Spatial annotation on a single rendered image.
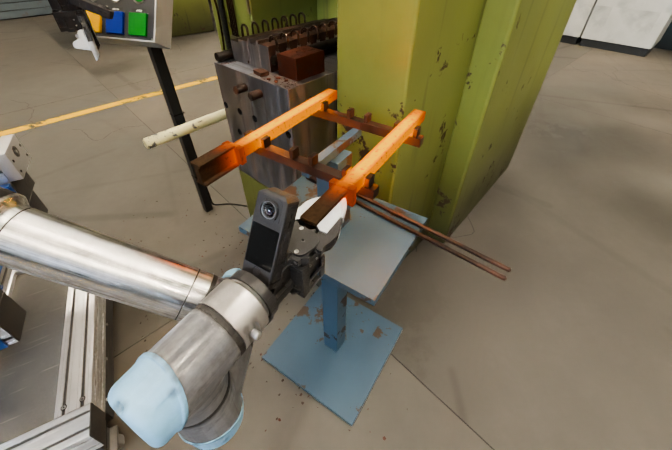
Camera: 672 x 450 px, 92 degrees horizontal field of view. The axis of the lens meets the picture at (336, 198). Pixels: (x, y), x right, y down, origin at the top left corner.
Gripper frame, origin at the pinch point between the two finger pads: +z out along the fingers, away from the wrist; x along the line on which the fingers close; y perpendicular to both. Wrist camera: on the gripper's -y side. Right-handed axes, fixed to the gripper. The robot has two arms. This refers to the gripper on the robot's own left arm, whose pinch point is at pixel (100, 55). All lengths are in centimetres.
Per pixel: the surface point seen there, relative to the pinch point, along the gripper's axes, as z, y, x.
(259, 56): -2, -45, 35
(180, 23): 76, -70, -455
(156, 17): -9.7, -20.8, 0.3
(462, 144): 35, -117, 64
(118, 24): -7.2, -8.3, -8.3
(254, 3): -13, -53, 10
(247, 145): -1, -26, 85
